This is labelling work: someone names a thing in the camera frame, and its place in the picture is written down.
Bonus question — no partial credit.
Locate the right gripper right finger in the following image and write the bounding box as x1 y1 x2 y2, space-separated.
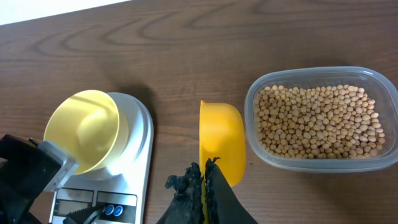
205 157 257 224

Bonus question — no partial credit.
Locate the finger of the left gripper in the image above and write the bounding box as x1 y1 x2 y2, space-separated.
63 205 106 224

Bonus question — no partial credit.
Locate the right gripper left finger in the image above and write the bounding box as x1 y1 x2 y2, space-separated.
157 162 204 224

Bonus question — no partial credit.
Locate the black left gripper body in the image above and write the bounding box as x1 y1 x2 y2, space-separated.
1 134 56 224

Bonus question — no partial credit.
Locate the yellow measuring scoop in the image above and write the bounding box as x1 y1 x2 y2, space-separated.
199 101 246 223

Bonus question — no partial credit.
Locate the white digital kitchen scale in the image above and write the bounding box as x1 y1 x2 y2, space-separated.
50 92 154 223

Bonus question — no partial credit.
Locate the pale yellow bowl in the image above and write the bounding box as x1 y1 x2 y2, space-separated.
44 90 129 175

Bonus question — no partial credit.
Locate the clear plastic container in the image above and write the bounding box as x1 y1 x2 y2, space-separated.
244 67 397 173

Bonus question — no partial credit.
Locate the pile of soybeans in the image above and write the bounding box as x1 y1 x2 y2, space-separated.
253 85 386 159

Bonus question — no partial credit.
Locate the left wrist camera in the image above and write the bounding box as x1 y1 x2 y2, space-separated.
37 141 80 192

